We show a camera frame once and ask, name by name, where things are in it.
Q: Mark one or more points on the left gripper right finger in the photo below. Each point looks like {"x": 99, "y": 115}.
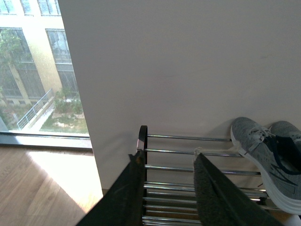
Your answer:
{"x": 220, "y": 202}

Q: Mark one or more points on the grey knit sneaker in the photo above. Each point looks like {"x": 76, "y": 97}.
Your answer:
{"x": 288, "y": 139}
{"x": 281, "y": 179}

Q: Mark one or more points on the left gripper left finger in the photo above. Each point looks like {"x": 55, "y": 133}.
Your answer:
{"x": 122, "y": 205}

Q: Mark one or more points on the black metal shoe rack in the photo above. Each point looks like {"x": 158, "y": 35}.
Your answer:
{"x": 169, "y": 192}

